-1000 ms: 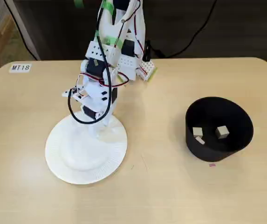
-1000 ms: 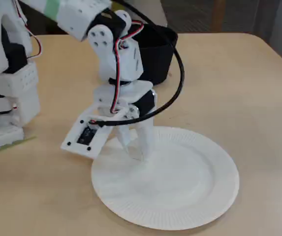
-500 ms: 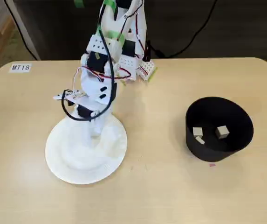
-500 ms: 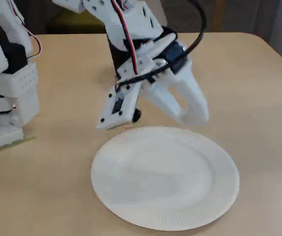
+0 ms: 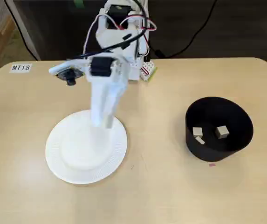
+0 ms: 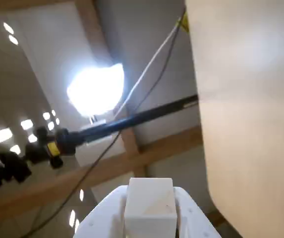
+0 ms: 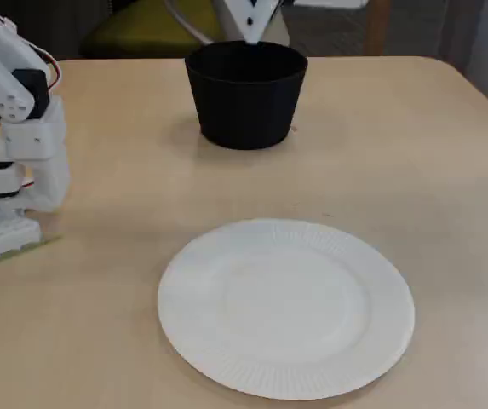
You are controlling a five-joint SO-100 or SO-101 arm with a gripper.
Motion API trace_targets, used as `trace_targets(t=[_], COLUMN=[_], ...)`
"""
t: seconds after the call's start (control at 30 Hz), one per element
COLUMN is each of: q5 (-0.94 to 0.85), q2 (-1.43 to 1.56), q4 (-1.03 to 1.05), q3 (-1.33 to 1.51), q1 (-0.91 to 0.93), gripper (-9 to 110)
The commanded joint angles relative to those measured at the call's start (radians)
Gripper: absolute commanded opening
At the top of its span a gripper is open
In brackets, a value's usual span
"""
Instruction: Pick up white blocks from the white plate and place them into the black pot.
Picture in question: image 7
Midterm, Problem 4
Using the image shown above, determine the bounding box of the wooden post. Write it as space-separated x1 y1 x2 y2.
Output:
363 0 393 57

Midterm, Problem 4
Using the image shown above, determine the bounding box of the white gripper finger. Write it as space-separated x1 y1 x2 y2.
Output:
221 0 275 45
260 0 285 42

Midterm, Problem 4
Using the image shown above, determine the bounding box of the yellow-green chair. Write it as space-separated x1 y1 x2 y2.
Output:
80 0 227 59

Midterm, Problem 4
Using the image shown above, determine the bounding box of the white paper plate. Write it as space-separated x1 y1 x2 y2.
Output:
157 217 416 401

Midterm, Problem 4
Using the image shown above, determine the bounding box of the white perforated base mount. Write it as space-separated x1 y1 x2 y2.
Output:
0 199 43 262

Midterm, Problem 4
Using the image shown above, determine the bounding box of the black plastic cup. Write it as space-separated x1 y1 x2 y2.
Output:
184 40 309 151

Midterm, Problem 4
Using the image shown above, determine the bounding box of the yellow-green base board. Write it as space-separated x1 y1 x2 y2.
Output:
0 235 65 274

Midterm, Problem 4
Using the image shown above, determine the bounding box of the red white servo wire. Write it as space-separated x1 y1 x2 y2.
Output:
21 42 62 93

